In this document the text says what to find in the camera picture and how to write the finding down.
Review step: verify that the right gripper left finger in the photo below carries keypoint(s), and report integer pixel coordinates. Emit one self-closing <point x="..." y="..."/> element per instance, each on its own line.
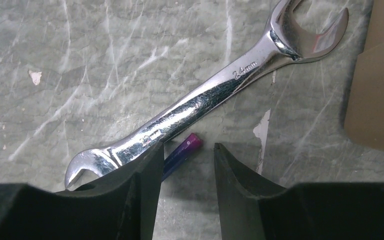
<point x="120" y="205"/>

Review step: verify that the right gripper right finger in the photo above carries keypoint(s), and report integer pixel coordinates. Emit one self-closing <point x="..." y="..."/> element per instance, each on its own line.
<point x="251" y="207"/>

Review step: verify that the small blue battery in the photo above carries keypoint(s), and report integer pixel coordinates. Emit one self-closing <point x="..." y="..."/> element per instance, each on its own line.
<point x="191" y="144"/>

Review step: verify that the tan plastic toolbox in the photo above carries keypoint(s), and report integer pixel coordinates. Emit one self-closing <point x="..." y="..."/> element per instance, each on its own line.
<point x="364" y="119"/>

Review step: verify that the silver open-end wrench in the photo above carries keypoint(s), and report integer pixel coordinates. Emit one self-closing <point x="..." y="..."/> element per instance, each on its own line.
<point x="283" y="42"/>

